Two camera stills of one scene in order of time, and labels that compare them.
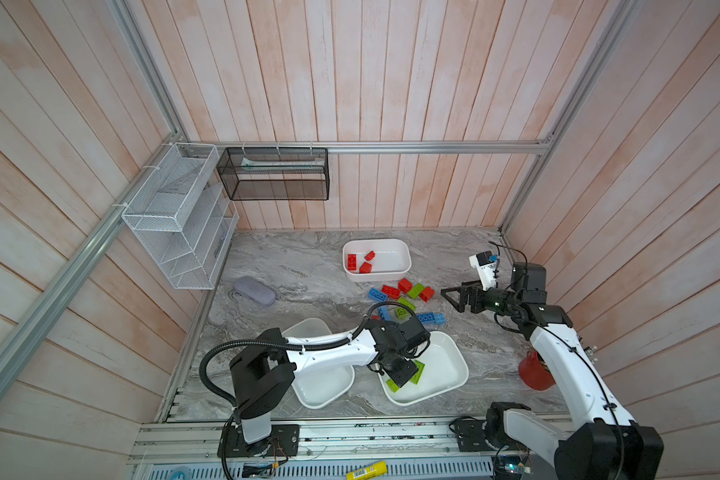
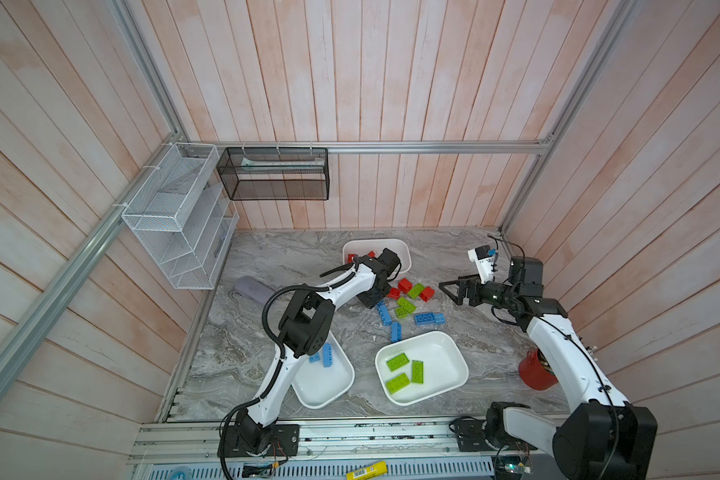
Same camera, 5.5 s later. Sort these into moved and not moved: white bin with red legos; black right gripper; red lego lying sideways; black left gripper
Moved: black left gripper
Not moved: white bin with red legos; red lego lying sideways; black right gripper
